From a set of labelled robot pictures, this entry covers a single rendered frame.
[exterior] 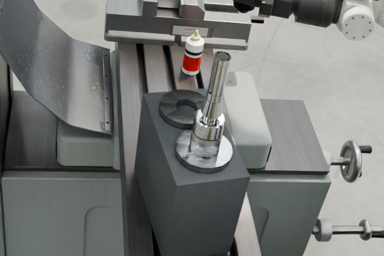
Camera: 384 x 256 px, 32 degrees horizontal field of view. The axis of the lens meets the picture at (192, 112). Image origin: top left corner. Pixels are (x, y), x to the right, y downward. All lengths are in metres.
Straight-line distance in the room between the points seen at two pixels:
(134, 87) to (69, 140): 0.18
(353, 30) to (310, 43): 2.07
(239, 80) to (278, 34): 1.75
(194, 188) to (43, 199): 0.66
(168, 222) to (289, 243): 0.81
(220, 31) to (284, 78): 1.57
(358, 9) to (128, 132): 0.52
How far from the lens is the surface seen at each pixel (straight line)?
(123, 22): 1.56
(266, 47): 3.31
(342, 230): 1.83
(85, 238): 1.72
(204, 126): 0.97
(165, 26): 1.57
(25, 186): 1.56
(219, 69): 0.91
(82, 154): 1.50
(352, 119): 3.02
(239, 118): 1.58
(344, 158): 1.84
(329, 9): 1.37
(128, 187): 1.22
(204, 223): 1.06
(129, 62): 1.51
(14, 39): 1.40
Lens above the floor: 1.80
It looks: 40 degrees down
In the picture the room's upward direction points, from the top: 10 degrees clockwise
